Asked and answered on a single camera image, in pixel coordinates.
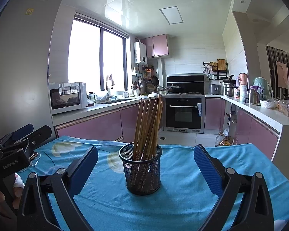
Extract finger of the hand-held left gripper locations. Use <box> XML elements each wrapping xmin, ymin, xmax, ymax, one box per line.
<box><xmin>0</xmin><ymin>123</ymin><xmax>34</xmax><ymax>150</ymax></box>
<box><xmin>0</xmin><ymin>125</ymin><xmax>52</xmax><ymax>158</ymax></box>

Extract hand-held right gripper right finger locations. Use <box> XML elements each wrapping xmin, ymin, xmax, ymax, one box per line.
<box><xmin>193</xmin><ymin>144</ymin><xmax>275</xmax><ymax>231</ymax></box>

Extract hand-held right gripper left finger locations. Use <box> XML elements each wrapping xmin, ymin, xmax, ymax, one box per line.
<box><xmin>16</xmin><ymin>146</ymin><xmax>99</xmax><ymax>231</ymax></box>

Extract black mesh holder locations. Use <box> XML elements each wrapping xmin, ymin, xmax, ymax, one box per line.
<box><xmin>118</xmin><ymin>142</ymin><xmax>163</xmax><ymax>196</ymax></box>

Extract set of wooden chopsticks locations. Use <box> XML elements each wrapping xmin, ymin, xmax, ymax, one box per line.
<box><xmin>130</xmin><ymin>96</ymin><xmax>164</xmax><ymax>193</ymax></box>

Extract person's left hand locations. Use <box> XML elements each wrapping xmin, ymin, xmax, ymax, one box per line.
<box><xmin>0</xmin><ymin>173</ymin><xmax>25</xmax><ymax>210</ymax></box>

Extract clear plastic bottle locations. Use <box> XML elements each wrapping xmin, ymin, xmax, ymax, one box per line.
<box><xmin>215</xmin><ymin>132</ymin><xmax>225</xmax><ymax>147</ymax></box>

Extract yellow cooking oil bottle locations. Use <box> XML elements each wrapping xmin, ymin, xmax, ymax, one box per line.
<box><xmin>222</xmin><ymin>136</ymin><xmax>238</xmax><ymax>147</ymax></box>

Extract pink base cabinets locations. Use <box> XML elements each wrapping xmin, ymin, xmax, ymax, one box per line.
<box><xmin>54</xmin><ymin>96</ymin><xmax>280</xmax><ymax>160</ymax></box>

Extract blue floral tablecloth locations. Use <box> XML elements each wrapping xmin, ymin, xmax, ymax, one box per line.
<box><xmin>16</xmin><ymin>135</ymin><xmax>289</xmax><ymax>231</ymax></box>

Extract white microwave oven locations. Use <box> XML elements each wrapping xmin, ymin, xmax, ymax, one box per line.
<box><xmin>49</xmin><ymin>82</ymin><xmax>87</xmax><ymax>115</ymax></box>

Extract black built-in oven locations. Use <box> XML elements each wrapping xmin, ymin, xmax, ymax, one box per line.
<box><xmin>165</xmin><ymin>96</ymin><xmax>206</xmax><ymax>133</ymax></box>

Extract grey refrigerator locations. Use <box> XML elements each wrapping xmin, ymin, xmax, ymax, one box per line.
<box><xmin>0</xmin><ymin>0</ymin><xmax>65</xmax><ymax>150</ymax></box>

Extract silver rice cooker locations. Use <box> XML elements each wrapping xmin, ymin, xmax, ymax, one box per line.
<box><xmin>209</xmin><ymin>79</ymin><xmax>224</xmax><ymax>95</ymax></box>

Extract steel stock pot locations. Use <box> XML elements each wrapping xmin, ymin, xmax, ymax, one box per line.
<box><xmin>223</xmin><ymin>82</ymin><xmax>236</xmax><ymax>96</ymax></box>

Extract steel thermos bottle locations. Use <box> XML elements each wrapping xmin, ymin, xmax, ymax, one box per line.
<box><xmin>249</xmin><ymin>87</ymin><xmax>260</xmax><ymax>104</ymax></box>

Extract wok with lid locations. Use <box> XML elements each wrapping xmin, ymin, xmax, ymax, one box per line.
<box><xmin>167</xmin><ymin>84</ymin><xmax>182</xmax><ymax>94</ymax></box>

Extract black range hood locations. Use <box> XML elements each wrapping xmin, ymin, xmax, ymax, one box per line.
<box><xmin>167</xmin><ymin>74</ymin><xmax>205</xmax><ymax>92</ymax></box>

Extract large kitchen window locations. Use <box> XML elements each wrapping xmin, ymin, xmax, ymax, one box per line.
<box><xmin>68</xmin><ymin>14</ymin><xmax>128</xmax><ymax>92</ymax></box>

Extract pink kettle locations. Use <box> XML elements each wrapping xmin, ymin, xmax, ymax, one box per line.
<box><xmin>238</xmin><ymin>73</ymin><xmax>248</xmax><ymax>87</ymax></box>

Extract mint green appliance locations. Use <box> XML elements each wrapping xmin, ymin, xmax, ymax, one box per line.
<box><xmin>253</xmin><ymin>77</ymin><xmax>271</xmax><ymax>100</ymax></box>

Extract white water heater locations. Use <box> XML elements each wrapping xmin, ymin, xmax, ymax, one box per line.
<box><xmin>134</xmin><ymin>41</ymin><xmax>147</xmax><ymax>65</ymax></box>

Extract ceiling light panel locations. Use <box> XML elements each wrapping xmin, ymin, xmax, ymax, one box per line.
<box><xmin>159</xmin><ymin>6</ymin><xmax>184</xmax><ymax>25</ymax></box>

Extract white earphone cable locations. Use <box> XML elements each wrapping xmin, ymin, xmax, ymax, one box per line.
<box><xmin>26</xmin><ymin>151</ymin><xmax>42</xmax><ymax>167</ymax></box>

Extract black wall rack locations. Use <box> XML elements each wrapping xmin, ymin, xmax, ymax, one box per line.
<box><xmin>203</xmin><ymin>60</ymin><xmax>229</xmax><ymax>80</ymax></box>

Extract wall painting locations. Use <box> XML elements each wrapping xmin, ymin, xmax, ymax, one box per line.
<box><xmin>276</xmin><ymin>61</ymin><xmax>289</xmax><ymax>89</ymax></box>

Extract pink wall cabinet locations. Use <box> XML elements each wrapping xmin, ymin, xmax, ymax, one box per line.
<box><xmin>141</xmin><ymin>34</ymin><xmax>170</xmax><ymax>59</ymax></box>

